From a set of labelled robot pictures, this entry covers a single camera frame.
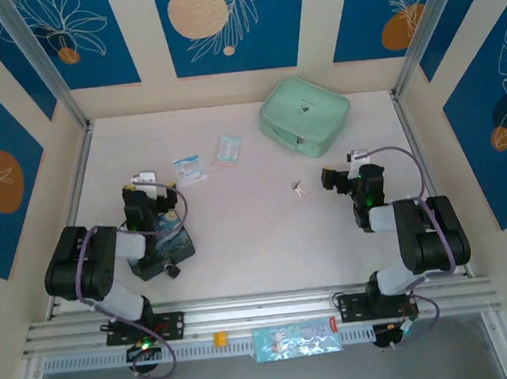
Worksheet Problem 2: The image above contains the starry night tin box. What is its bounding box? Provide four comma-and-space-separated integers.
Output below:
123, 207, 199, 284

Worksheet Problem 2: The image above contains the blue white sachet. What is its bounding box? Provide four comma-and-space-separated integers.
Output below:
171, 153, 209, 189

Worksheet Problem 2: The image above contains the mint green zip pouch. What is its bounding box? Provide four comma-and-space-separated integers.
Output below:
255, 72, 356, 164

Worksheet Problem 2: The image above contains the clear plastic packet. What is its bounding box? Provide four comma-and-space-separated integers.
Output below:
208, 133, 243, 170

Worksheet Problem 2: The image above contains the black controller board green LED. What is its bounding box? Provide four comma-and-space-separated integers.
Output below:
124, 339, 165, 376
371, 319, 419, 351

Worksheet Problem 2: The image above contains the light blue patterned pouch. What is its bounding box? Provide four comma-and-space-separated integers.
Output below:
250, 316, 346, 365

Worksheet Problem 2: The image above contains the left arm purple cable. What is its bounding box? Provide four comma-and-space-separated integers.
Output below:
67, 182, 202, 379

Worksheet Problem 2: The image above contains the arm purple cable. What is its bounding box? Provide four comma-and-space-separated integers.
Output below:
359, 141, 464, 353
67, 182, 202, 379

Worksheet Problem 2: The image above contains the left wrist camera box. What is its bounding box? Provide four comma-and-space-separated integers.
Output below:
128, 169, 159, 190

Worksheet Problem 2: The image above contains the aluminium side rail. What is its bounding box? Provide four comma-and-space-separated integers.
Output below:
389, 85, 472, 282
31, 118, 110, 320

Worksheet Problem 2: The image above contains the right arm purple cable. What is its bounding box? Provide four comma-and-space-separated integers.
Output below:
359, 141, 464, 353

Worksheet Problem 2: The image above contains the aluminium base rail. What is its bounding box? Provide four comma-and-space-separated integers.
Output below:
19, 273, 506, 363

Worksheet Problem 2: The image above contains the white slotted cable duct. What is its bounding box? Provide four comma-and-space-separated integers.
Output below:
41, 326, 377, 375

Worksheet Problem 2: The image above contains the aluminium frame post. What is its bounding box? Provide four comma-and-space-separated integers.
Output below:
385, 0, 471, 101
0, 0, 95, 138

